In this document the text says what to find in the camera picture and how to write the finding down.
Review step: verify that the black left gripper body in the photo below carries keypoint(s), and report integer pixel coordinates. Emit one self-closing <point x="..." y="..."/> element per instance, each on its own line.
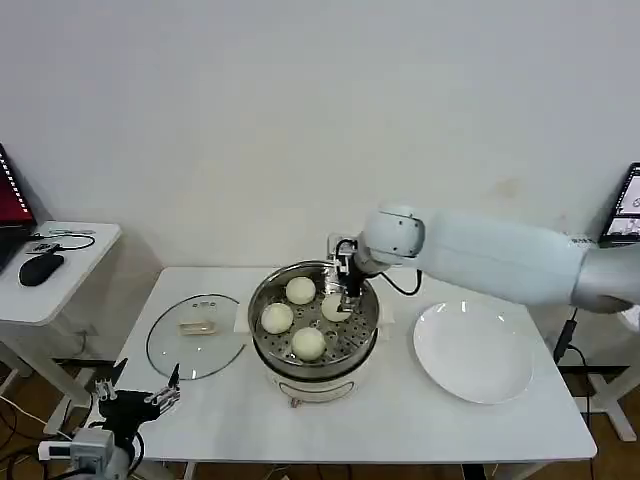
<point x="125" y="407"/>

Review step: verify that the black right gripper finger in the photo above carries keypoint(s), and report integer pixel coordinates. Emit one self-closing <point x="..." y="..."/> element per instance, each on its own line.
<point x="344" y="304"/>
<point x="354" y="301"/>

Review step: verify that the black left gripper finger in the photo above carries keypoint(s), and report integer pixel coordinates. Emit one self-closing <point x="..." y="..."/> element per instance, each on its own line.
<point x="167" y="395"/>
<point x="111" y="385"/>

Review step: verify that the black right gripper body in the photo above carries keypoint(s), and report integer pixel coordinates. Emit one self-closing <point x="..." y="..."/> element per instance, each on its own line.
<point x="355" y="280"/>

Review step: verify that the white steamed bun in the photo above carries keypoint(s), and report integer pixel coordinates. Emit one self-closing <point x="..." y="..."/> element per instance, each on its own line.
<point x="277" y="317"/>
<point x="308" y="344"/>
<point x="300" y="290"/>
<point x="331" y="307"/>

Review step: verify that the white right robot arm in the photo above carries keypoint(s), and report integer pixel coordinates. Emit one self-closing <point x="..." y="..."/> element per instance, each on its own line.
<point x="500" y="255"/>

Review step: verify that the steel steamer basket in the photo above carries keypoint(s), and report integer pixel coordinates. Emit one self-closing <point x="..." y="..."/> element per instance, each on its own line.
<point x="350" y="335"/>

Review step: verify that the round glass lid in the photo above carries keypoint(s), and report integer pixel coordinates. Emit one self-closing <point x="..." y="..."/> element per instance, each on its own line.
<point x="195" y="355"/>

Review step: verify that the white electric cooker base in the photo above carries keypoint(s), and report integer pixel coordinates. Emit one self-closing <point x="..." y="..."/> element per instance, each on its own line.
<point x="320" y="385"/>

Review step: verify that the cooker power plug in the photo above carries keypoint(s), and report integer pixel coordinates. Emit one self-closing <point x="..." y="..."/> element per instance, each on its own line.
<point x="295" y="402"/>

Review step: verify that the white side table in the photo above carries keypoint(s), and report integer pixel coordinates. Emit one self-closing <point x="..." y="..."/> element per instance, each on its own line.
<point x="75" y="280"/>

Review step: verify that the white round plate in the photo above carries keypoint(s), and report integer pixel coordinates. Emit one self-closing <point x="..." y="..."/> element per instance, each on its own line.
<point x="472" y="352"/>

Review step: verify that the black computer mouse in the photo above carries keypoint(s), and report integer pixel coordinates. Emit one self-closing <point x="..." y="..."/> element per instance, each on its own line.
<point x="41" y="269"/>

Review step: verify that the black laptop with red screen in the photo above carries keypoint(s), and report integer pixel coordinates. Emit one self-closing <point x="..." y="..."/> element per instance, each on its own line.
<point x="12" y="210"/>

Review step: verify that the black power adapter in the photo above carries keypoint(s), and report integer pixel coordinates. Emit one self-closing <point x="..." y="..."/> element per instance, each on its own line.
<point x="566" y="340"/>

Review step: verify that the white standing desk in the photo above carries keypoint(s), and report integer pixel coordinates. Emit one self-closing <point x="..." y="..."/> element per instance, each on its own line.
<point x="607" y="395"/>

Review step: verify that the black laptop with white screen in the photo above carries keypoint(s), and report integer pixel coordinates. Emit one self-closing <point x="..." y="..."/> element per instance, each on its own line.
<point x="625" y="210"/>

